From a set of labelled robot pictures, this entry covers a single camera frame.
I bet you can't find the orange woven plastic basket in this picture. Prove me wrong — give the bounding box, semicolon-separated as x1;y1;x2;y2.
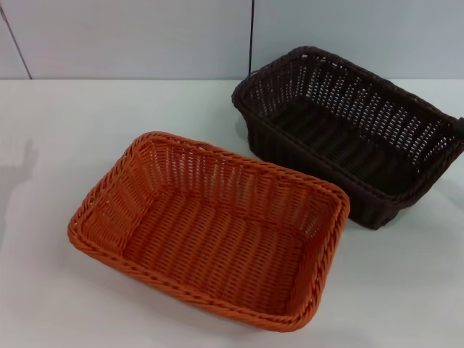
67;130;352;331

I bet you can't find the dark brown woven plastic basket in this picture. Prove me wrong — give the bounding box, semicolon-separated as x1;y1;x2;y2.
231;46;464;230

